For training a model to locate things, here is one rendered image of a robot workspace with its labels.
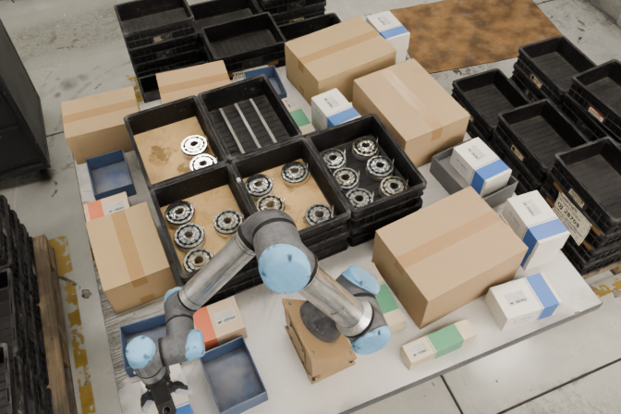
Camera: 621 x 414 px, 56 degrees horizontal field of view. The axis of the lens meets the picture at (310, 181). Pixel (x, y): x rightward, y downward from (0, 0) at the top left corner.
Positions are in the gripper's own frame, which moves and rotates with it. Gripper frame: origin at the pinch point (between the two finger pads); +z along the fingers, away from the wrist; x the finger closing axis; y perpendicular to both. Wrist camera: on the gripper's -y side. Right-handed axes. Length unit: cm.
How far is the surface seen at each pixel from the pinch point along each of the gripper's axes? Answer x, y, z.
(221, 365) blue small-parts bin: -17.8, 8.1, 5.8
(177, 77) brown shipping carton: -37, 132, -10
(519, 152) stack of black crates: -181, 68, 34
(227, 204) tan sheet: -37, 60, -7
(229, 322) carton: -24.4, 17.8, -1.3
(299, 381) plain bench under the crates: -39.3, -6.0, 6.4
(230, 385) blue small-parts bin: -18.6, 0.7, 5.9
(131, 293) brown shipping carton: 2.8, 39.2, -3.1
